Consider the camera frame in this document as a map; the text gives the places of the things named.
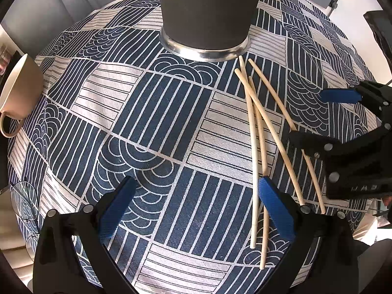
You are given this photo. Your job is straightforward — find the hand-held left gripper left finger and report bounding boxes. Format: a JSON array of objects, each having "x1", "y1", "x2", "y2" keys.
[{"x1": 33, "y1": 176, "x2": 138, "y2": 279}]

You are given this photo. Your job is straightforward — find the beige ceramic mug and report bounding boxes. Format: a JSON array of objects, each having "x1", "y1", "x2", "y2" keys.
[{"x1": 0, "y1": 53, "x2": 45, "y2": 138}]

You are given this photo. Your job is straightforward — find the black metal utensil holder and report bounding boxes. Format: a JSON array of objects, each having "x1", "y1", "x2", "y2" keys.
[{"x1": 156, "y1": 0, "x2": 266, "y2": 62}]

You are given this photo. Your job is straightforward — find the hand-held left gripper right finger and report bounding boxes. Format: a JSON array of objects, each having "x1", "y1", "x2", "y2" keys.
[{"x1": 258, "y1": 176, "x2": 359, "y2": 279}]

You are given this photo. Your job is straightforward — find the clear round eyeglasses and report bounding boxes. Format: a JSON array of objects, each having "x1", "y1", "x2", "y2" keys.
[{"x1": 9, "y1": 181, "x2": 42, "y2": 264}]

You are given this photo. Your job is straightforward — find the wooden chopstick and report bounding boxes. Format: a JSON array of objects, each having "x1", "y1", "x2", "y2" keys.
[
  {"x1": 247, "y1": 58, "x2": 327, "y2": 215},
  {"x1": 248, "y1": 76, "x2": 271, "y2": 270},
  {"x1": 234, "y1": 69, "x2": 307, "y2": 207},
  {"x1": 239, "y1": 55, "x2": 259, "y2": 249}
]

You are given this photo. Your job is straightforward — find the blue white patterned tablecloth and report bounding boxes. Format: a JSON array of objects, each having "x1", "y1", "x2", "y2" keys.
[{"x1": 8, "y1": 0, "x2": 379, "y2": 294}]

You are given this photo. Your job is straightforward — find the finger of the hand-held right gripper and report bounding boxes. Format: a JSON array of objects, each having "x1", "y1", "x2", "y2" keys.
[
  {"x1": 289, "y1": 122, "x2": 392, "y2": 160},
  {"x1": 318, "y1": 80, "x2": 392, "y2": 121}
]

